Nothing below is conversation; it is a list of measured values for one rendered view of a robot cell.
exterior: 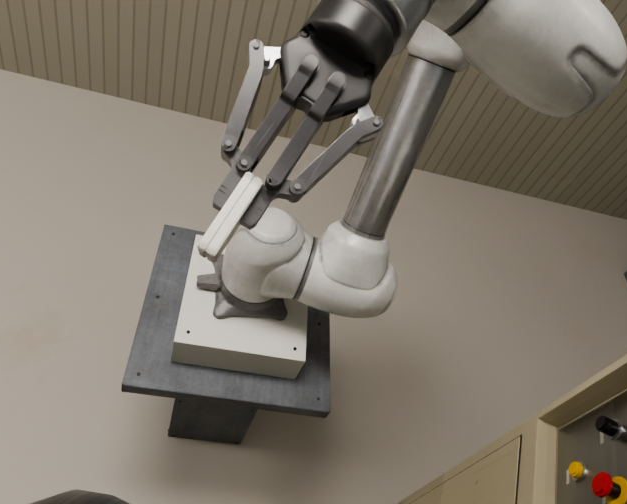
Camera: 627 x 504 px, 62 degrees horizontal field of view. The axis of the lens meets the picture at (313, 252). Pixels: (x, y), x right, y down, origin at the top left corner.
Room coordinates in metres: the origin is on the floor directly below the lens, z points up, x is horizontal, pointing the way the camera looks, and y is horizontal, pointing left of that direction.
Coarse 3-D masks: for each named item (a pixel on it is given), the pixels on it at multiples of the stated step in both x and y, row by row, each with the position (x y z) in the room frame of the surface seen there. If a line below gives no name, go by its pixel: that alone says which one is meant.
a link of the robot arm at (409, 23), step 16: (320, 0) 0.45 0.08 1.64; (368, 0) 0.43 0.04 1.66; (384, 0) 0.43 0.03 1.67; (400, 0) 0.44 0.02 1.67; (416, 0) 0.45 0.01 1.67; (432, 0) 0.48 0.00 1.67; (384, 16) 0.43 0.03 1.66; (400, 16) 0.43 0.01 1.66; (416, 16) 0.45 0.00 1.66; (400, 32) 0.44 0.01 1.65; (400, 48) 0.45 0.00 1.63
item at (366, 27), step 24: (336, 0) 0.42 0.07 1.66; (360, 0) 0.42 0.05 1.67; (312, 24) 0.41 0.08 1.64; (336, 24) 0.40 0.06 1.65; (360, 24) 0.41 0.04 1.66; (384, 24) 0.42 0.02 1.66; (288, 48) 0.39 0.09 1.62; (312, 48) 0.40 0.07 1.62; (336, 48) 0.41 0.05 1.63; (360, 48) 0.40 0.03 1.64; (384, 48) 0.42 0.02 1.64; (288, 72) 0.37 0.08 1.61; (360, 72) 0.40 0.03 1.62; (312, 96) 0.37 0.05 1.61; (360, 96) 0.38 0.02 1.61
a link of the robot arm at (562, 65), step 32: (512, 0) 0.51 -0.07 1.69; (544, 0) 0.51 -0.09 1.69; (576, 0) 0.53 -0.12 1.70; (480, 32) 0.50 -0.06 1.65; (512, 32) 0.50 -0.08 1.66; (544, 32) 0.50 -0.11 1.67; (576, 32) 0.51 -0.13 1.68; (608, 32) 0.53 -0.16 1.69; (480, 64) 0.52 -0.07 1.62; (512, 64) 0.50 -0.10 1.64; (544, 64) 0.50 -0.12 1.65; (576, 64) 0.51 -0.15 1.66; (608, 64) 0.52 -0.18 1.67; (512, 96) 0.55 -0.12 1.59; (544, 96) 0.51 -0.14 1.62; (576, 96) 0.51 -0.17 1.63
